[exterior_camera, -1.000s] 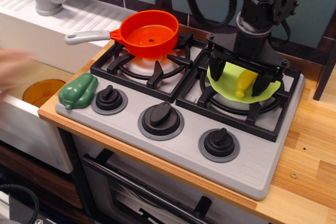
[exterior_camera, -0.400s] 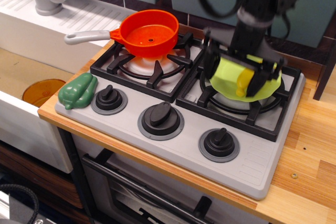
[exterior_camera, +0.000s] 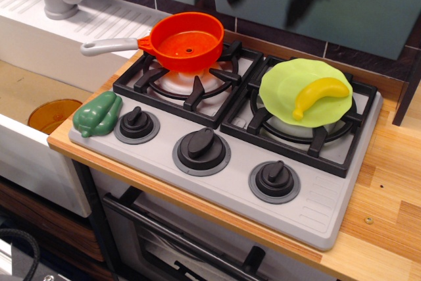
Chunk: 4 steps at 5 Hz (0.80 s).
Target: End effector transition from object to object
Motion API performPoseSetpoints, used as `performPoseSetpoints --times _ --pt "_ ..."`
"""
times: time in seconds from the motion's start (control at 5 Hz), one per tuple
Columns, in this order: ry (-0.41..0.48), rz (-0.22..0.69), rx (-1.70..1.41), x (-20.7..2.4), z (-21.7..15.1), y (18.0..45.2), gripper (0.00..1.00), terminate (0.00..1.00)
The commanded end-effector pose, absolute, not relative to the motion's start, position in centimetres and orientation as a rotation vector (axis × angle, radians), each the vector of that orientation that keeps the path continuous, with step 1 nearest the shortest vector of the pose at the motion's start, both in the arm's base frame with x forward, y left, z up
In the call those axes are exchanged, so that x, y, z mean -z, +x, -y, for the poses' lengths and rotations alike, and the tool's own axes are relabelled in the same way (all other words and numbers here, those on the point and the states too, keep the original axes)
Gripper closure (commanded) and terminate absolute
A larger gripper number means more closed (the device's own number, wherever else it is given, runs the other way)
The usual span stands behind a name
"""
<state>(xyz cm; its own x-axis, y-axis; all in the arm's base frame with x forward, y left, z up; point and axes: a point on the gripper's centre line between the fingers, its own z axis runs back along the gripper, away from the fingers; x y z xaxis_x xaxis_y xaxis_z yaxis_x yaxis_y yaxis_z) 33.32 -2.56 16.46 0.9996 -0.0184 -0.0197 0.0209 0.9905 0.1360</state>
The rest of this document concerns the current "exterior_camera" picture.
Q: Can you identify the yellow toy banana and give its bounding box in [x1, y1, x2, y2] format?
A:
[293, 78, 350, 120]

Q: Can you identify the green toy bell pepper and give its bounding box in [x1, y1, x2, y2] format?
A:
[72, 91, 123, 138]

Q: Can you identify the light green plastic plate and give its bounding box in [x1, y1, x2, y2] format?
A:
[259, 59, 353, 128]

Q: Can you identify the black left burner grate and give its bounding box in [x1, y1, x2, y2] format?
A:
[113, 41, 264, 128]

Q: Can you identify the black burner grate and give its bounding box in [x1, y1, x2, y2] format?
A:
[113, 41, 264, 128]
[220, 56, 380, 178]

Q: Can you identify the grey toy stove top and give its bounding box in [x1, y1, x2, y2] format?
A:
[69, 56, 383, 250]

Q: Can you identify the black right burner grate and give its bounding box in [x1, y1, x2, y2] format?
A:
[220, 56, 380, 178]

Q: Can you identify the black middle stove knob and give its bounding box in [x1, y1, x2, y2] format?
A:
[172, 128, 231, 177]

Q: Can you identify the black stove knob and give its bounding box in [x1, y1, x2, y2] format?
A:
[172, 128, 231, 177]
[249, 161, 301, 205]
[114, 106, 161, 145]

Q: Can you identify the black left stove knob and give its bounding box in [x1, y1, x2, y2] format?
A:
[114, 106, 161, 145]

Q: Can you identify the black right stove knob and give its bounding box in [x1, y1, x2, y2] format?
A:
[249, 161, 301, 205]

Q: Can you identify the brass screw in countertop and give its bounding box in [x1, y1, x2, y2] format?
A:
[364, 217, 374, 224]

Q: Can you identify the orange sink drain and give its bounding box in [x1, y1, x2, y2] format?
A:
[28, 99, 82, 135]

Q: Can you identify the toy oven door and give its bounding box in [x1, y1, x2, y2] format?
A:
[102, 187, 300, 280]

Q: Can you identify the orange pot with grey handle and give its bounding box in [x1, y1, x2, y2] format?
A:
[80, 12, 225, 73]

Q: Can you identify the dark brown wooden post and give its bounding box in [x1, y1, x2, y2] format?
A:
[392, 58, 420, 126]

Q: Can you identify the black cable lower left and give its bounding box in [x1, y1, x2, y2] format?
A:
[0, 228, 42, 281]

